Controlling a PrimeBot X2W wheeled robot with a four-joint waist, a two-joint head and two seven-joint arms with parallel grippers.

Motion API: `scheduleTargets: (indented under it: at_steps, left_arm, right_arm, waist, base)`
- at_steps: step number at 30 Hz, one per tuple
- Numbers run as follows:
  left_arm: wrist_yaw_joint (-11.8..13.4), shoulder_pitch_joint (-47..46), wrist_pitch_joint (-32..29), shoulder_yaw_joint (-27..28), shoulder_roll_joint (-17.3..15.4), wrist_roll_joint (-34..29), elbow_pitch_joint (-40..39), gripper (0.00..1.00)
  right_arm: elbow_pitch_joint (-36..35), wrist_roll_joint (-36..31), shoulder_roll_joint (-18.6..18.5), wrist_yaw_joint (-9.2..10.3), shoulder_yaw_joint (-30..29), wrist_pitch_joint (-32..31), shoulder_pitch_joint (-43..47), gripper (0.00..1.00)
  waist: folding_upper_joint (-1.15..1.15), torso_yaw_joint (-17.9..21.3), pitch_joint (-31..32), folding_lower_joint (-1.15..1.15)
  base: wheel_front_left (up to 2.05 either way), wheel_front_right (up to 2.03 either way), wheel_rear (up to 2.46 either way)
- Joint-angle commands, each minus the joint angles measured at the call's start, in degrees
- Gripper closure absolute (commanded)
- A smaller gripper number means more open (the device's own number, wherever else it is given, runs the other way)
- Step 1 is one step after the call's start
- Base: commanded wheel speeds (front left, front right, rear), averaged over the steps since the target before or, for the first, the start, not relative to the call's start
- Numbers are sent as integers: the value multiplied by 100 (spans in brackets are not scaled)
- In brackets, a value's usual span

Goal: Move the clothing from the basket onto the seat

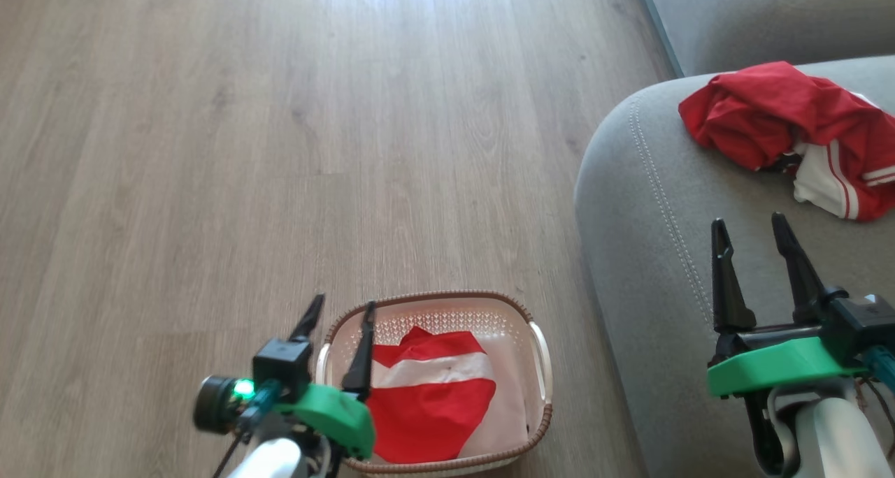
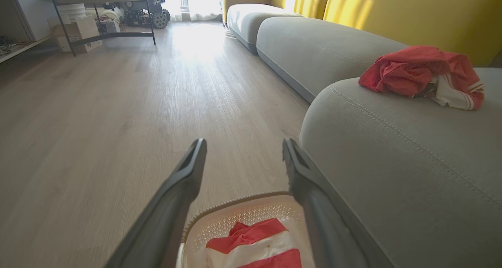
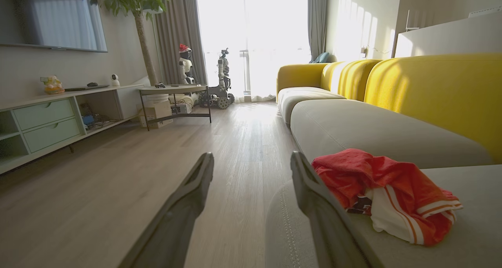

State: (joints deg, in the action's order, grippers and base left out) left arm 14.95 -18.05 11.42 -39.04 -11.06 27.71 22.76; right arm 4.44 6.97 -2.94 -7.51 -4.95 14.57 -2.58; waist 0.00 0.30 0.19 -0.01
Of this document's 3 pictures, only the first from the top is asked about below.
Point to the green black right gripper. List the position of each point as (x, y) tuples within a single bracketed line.
[(776, 366)]

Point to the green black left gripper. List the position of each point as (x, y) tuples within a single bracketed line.
[(335, 415)]

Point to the red white-striped sports garment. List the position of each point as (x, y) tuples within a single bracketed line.
[(769, 111)]

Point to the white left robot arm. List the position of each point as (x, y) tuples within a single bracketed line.
[(269, 460)]

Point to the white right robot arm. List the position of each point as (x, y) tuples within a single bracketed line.
[(835, 432)]

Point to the grey fabric sofa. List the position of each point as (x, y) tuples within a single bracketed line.
[(650, 240)]

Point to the red garment with white band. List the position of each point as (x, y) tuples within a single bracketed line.
[(426, 408)]

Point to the white woven-rim laundry basket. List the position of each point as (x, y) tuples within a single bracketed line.
[(521, 338)]

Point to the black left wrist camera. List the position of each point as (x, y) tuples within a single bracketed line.
[(280, 373)]

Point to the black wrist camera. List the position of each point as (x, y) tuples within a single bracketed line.
[(280, 373), (863, 328)]

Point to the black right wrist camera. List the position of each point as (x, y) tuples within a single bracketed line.
[(863, 328)]

